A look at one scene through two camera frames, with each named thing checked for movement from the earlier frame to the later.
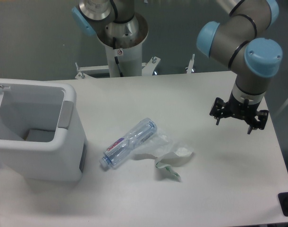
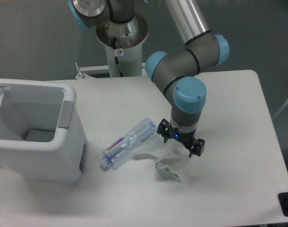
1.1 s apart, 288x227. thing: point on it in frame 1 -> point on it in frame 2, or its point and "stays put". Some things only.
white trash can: (42, 137) stays put
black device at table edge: (287, 202) stays put
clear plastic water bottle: (143, 131) stays put
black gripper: (221, 109) -> (189, 138)
